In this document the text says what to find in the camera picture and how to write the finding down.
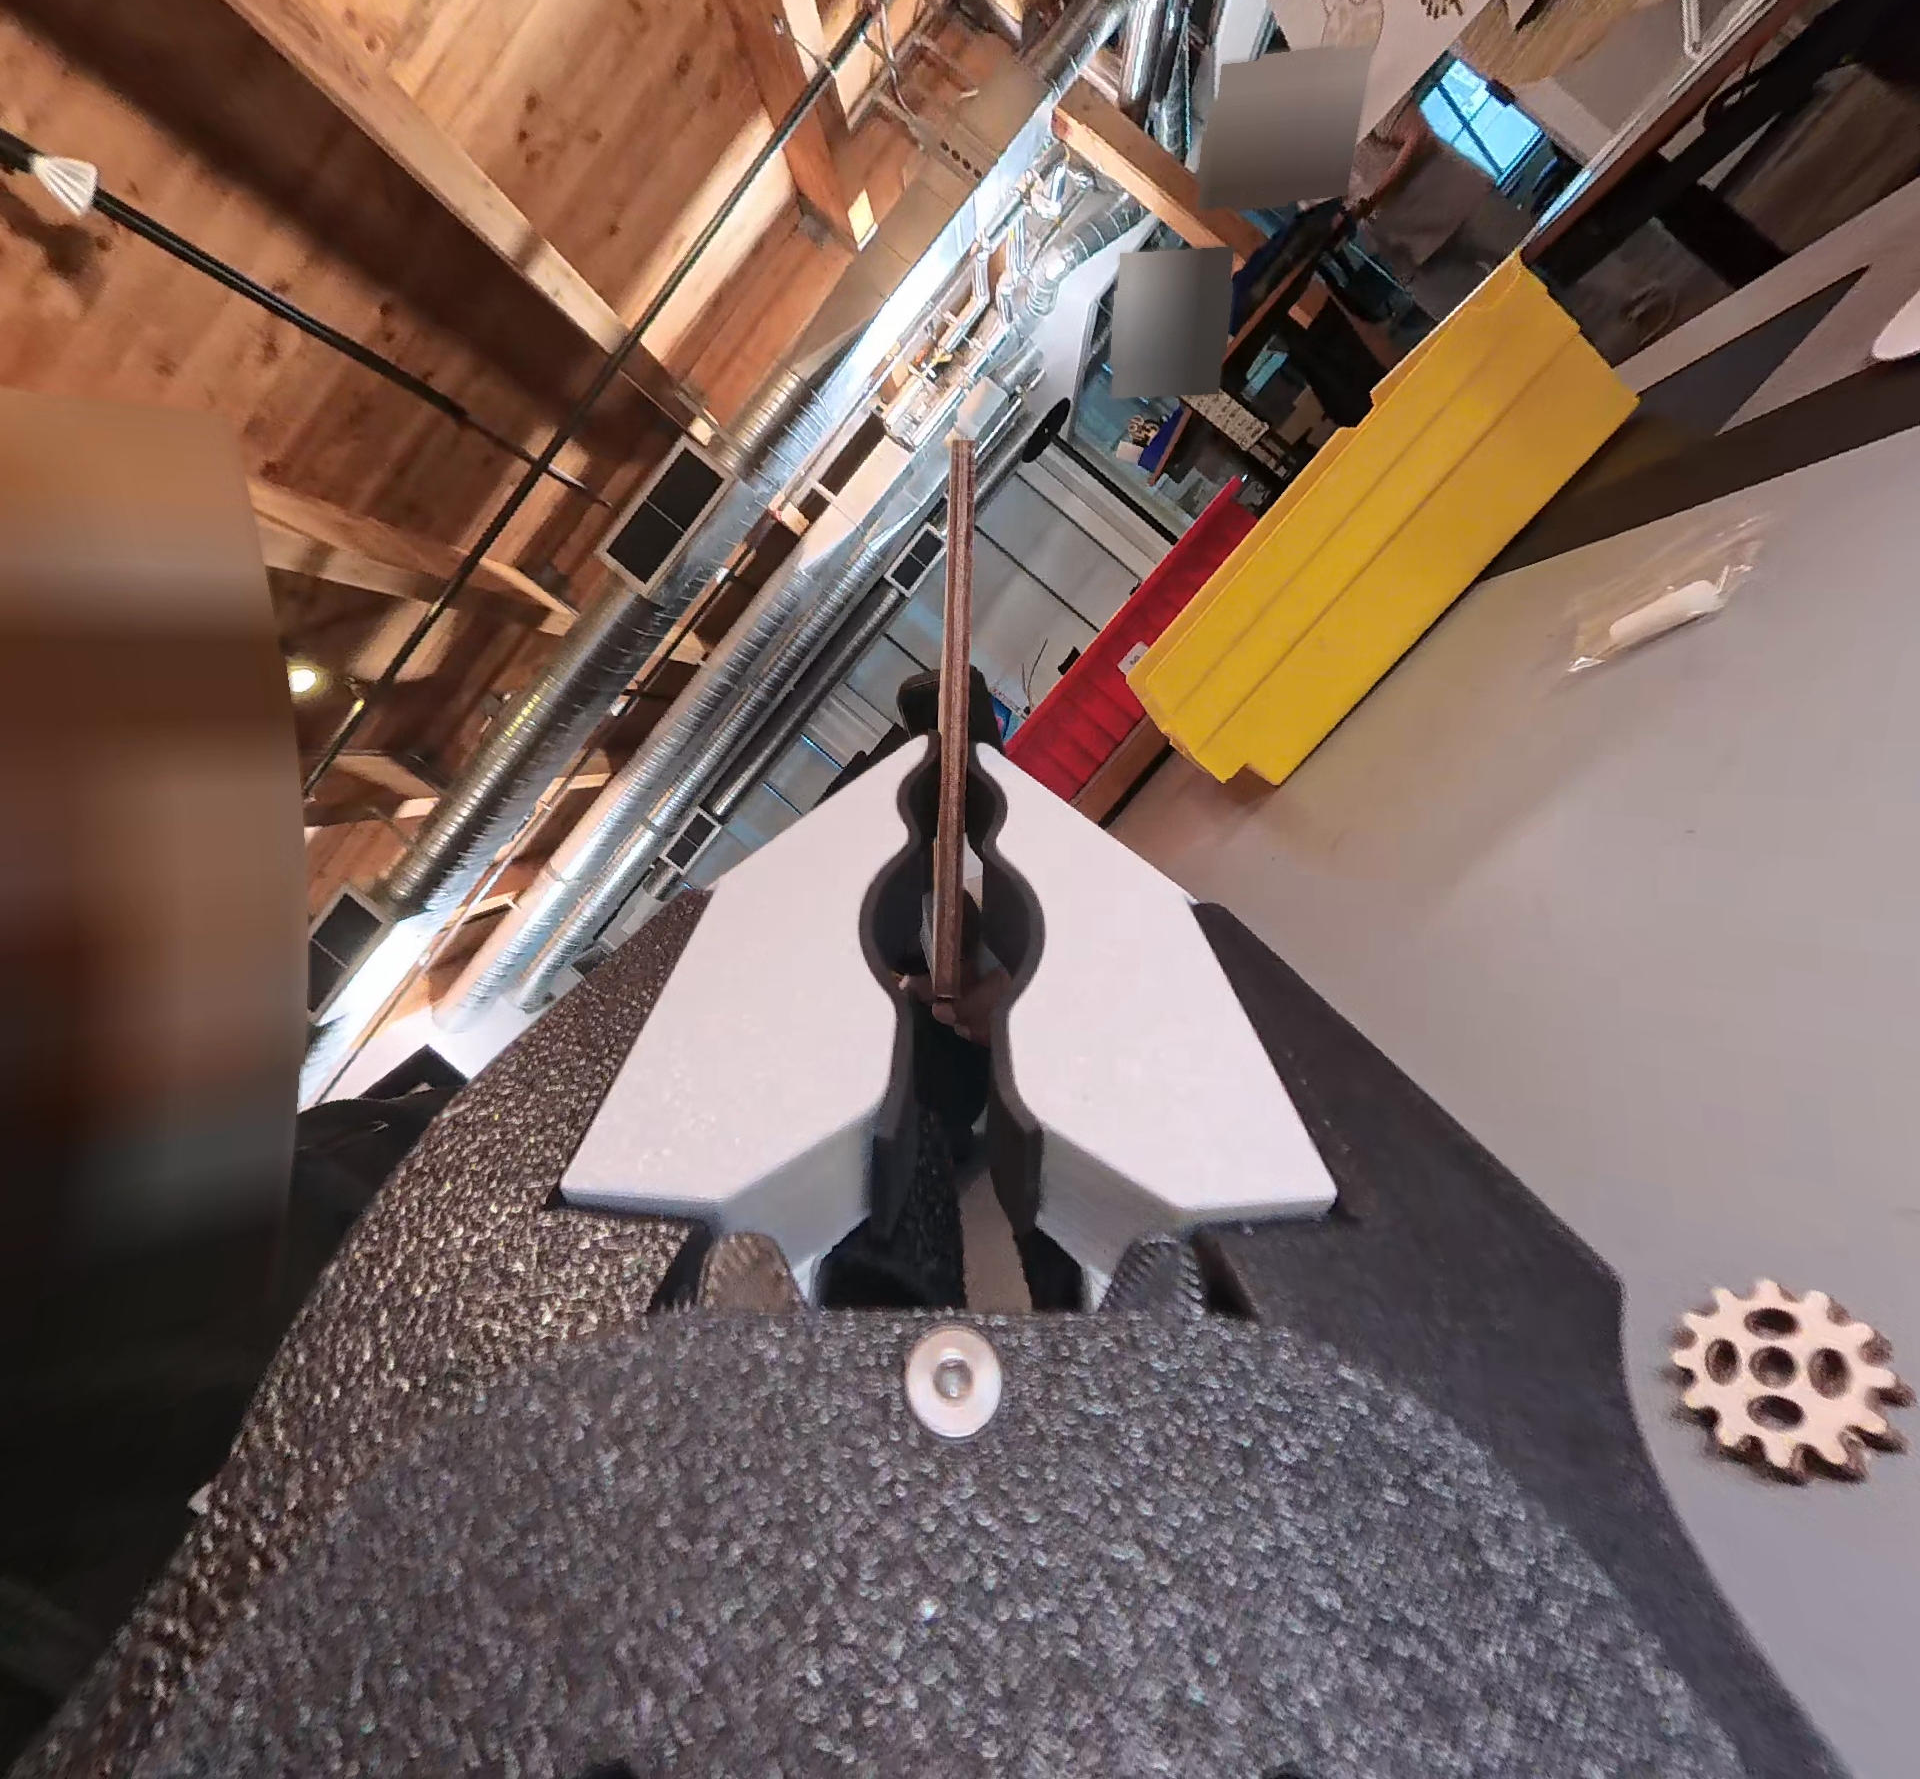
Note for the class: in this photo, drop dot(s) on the white document stand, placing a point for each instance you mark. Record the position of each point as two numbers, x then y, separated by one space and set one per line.
1902 333

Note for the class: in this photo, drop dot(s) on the yellow plastic bin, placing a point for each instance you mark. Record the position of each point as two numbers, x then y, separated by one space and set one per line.
1379 534

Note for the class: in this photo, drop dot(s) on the small clear plastic bag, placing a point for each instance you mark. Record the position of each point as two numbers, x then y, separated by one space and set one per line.
1664 608

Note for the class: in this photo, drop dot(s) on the person's left hand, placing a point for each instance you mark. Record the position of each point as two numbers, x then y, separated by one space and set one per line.
983 1011

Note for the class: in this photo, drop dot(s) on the small wooden gear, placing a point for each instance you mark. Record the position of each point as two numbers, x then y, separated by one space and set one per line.
1793 1381

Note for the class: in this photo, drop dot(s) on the red plastic bin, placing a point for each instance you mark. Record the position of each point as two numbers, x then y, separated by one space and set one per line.
1112 669

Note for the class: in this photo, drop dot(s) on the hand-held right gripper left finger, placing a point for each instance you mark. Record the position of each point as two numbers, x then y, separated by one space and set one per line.
750 1044

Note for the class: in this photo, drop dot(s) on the wooden gear parts sheet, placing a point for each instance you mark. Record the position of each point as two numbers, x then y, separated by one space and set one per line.
956 608

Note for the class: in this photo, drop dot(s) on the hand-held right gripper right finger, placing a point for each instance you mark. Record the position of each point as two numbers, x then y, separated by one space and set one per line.
1156 1044

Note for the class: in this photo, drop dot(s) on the silver ventilation duct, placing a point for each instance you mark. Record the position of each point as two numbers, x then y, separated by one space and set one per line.
601 639

